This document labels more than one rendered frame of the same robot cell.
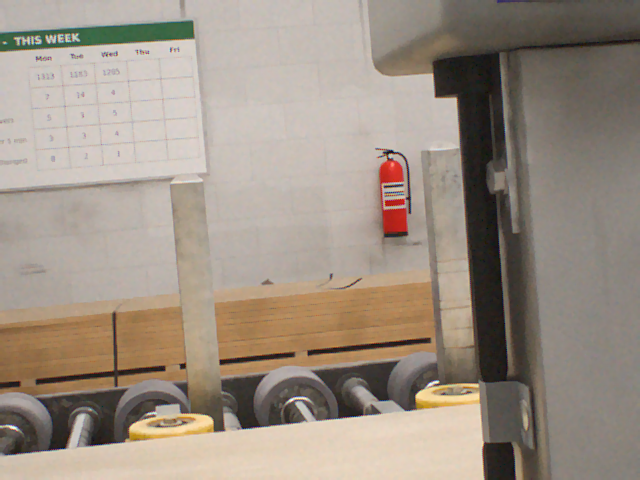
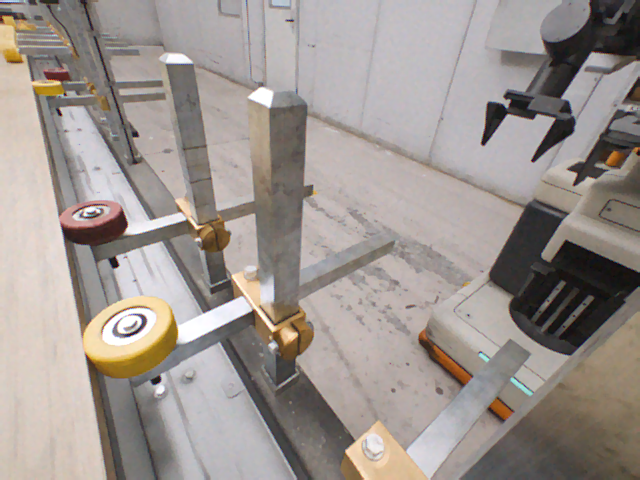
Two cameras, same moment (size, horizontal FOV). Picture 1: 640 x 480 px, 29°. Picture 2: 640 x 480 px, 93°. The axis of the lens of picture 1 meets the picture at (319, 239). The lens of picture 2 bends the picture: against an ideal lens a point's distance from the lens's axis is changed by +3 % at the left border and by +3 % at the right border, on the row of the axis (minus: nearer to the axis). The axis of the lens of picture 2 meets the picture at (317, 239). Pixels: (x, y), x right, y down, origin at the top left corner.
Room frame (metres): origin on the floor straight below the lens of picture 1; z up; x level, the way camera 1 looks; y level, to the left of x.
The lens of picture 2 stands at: (0.21, 1.16, 1.17)
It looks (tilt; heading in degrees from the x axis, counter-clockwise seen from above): 37 degrees down; 237
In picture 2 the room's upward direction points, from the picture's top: 5 degrees clockwise
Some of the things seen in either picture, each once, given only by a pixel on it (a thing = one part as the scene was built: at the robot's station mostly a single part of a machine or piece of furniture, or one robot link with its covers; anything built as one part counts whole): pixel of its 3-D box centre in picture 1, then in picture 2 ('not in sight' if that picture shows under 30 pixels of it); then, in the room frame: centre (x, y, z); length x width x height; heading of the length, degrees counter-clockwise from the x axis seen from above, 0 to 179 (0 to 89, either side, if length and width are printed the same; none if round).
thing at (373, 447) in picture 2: not in sight; (374, 445); (0.08, 1.10, 0.84); 0.02 x 0.02 x 0.01
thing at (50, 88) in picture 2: not in sight; (53, 98); (0.44, -0.33, 0.85); 0.08 x 0.08 x 0.11
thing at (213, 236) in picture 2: not in sight; (202, 223); (0.15, 0.66, 0.84); 0.14 x 0.06 x 0.05; 98
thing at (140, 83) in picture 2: not in sight; (116, 85); (0.24, -0.61, 0.84); 0.43 x 0.03 x 0.04; 8
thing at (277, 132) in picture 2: not in sight; (279, 299); (0.11, 0.93, 0.88); 0.04 x 0.04 x 0.48; 8
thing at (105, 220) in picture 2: not in sight; (104, 239); (0.30, 0.66, 0.85); 0.08 x 0.08 x 0.11
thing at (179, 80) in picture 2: not in sight; (204, 212); (0.14, 0.68, 0.88); 0.04 x 0.04 x 0.48; 8
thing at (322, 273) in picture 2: not in sight; (291, 289); (0.07, 0.88, 0.84); 0.43 x 0.03 x 0.04; 8
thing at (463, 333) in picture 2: not in sight; (533, 341); (-0.98, 0.99, 0.16); 0.67 x 0.64 x 0.25; 8
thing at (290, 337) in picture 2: not in sight; (270, 310); (0.11, 0.90, 0.84); 0.14 x 0.06 x 0.05; 98
